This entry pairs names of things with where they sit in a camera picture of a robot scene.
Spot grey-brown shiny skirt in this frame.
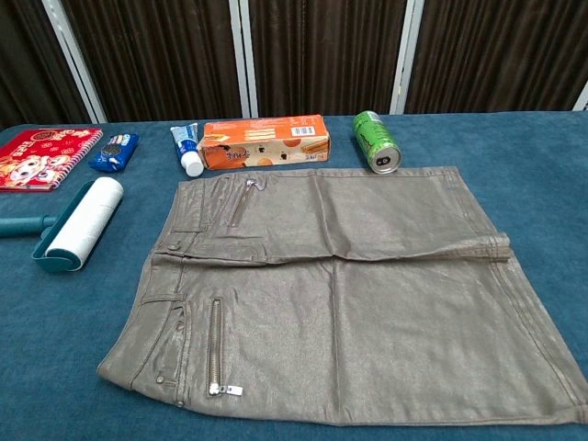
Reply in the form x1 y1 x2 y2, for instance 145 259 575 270
96 165 588 426

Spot white blue toothpaste tube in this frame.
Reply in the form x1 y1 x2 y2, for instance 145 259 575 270
169 121 205 178

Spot green drink can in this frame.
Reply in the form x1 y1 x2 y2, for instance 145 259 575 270
352 109 403 175

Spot white screen frame post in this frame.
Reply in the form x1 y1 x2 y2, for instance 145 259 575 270
389 0 426 116
40 0 108 124
228 0 261 119
571 77 588 113

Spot red spiral notebook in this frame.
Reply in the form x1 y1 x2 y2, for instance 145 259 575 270
0 127 105 193

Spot dark brown curtain panel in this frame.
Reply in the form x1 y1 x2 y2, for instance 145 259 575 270
62 0 243 124
0 0 91 132
404 0 588 115
247 0 409 119

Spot orange biscuit box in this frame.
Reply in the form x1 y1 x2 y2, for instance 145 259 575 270
196 114 332 172

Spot blue cookie pack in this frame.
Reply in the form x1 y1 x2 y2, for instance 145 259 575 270
88 132 141 174

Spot teal lint roller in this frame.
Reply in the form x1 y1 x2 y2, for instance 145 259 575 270
0 176 125 274

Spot blue table cloth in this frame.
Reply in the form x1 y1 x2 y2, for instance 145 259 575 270
0 109 588 441

